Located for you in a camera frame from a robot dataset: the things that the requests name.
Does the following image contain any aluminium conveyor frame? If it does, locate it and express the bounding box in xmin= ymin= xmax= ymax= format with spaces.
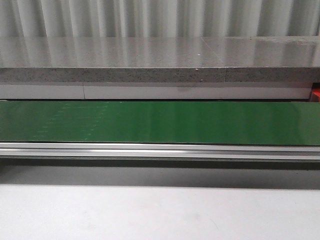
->
xmin=0 ymin=142 xmax=320 ymax=170

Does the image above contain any green conveyor belt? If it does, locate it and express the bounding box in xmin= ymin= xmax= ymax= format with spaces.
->
xmin=0 ymin=100 xmax=320 ymax=146

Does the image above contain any grey stone counter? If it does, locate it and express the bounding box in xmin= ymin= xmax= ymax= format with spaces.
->
xmin=0 ymin=36 xmax=320 ymax=100

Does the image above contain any red object behind belt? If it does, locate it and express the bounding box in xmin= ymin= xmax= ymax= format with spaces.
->
xmin=310 ymin=88 xmax=320 ymax=102

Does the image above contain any white curtain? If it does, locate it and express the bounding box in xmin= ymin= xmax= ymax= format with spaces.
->
xmin=0 ymin=0 xmax=320 ymax=38

